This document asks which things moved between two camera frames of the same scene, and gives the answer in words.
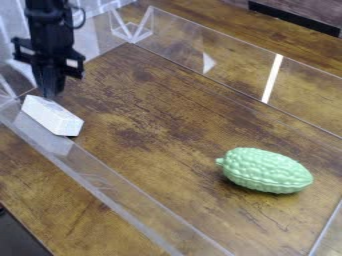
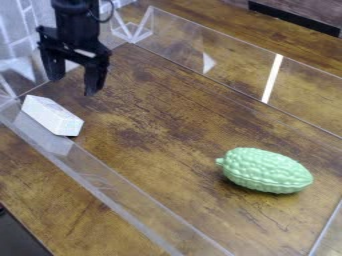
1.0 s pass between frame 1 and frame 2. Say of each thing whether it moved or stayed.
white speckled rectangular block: stayed
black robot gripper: moved
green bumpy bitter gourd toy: stayed
